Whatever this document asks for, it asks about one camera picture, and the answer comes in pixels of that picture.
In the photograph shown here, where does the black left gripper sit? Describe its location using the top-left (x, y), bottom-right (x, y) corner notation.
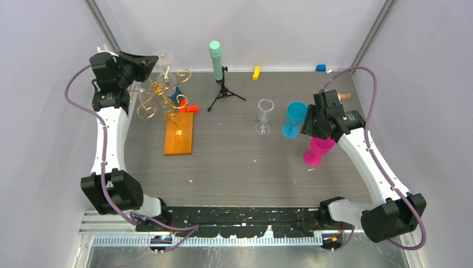
top-left (114, 52), bottom-right (158, 88)

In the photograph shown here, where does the pink wine glass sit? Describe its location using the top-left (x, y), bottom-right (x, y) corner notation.
top-left (303, 137), bottom-right (336, 167)

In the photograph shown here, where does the blue wine glass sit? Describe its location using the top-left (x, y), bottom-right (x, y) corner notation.
top-left (281, 102), bottom-right (307, 138)

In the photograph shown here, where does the clear wine glass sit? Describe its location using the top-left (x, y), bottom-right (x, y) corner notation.
top-left (155, 50), bottom-right (177, 89)
top-left (255, 99), bottom-right (274, 135)

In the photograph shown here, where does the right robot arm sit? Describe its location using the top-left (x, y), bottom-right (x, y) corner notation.
top-left (300, 90), bottom-right (427, 246)

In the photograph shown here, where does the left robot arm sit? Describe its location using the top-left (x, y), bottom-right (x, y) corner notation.
top-left (80, 51), bottom-right (171, 231)

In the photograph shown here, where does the orange wooden rack base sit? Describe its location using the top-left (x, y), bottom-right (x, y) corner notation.
top-left (163, 112), bottom-right (194, 156)

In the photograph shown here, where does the tan wooden arch block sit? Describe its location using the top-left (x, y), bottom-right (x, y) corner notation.
top-left (338, 93), bottom-right (351, 99)

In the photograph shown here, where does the blue toy brick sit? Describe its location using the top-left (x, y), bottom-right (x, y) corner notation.
top-left (168, 87), bottom-right (185, 104)

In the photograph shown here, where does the orange toy block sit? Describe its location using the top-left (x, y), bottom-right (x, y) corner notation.
top-left (180, 99), bottom-right (199, 113)

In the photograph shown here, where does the mint green microphone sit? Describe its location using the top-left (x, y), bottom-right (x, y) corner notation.
top-left (209, 40), bottom-right (224, 82)

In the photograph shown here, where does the yellow toy block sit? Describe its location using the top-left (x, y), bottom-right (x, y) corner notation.
top-left (252, 66), bottom-right (260, 81)

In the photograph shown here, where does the black mini tripod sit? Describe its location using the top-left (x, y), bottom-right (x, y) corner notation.
top-left (207, 66), bottom-right (246, 112)

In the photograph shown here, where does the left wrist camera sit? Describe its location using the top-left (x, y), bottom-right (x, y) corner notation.
top-left (96, 44), bottom-right (118, 57)

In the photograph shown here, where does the gold wire glass rack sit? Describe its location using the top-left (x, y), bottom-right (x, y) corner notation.
top-left (136, 69), bottom-right (192, 121)

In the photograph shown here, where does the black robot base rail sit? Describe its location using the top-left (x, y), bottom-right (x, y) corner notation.
top-left (79, 205), bottom-right (370, 256)

